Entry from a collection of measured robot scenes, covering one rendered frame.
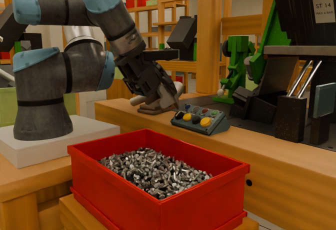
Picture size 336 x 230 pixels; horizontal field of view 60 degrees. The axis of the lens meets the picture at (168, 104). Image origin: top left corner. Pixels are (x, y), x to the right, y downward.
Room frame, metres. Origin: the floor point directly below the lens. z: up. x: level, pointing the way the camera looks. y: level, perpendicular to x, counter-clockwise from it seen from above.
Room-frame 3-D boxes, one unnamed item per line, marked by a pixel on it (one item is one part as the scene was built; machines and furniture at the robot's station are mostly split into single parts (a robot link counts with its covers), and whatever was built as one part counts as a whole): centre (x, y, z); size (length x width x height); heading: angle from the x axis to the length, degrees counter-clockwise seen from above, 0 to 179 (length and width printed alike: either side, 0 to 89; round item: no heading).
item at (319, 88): (0.69, -0.38, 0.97); 0.10 x 0.02 x 0.14; 130
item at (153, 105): (1.01, 0.05, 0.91); 0.10 x 0.08 x 0.03; 141
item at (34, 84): (0.79, 0.34, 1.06); 0.13 x 0.12 x 0.14; 122
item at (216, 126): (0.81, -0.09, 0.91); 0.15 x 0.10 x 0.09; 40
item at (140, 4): (7.31, 0.63, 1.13); 2.48 x 0.54 x 2.27; 48
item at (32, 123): (0.78, 0.34, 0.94); 0.15 x 0.15 x 0.10
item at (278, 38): (0.87, -0.34, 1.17); 0.13 x 0.12 x 0.20; 40
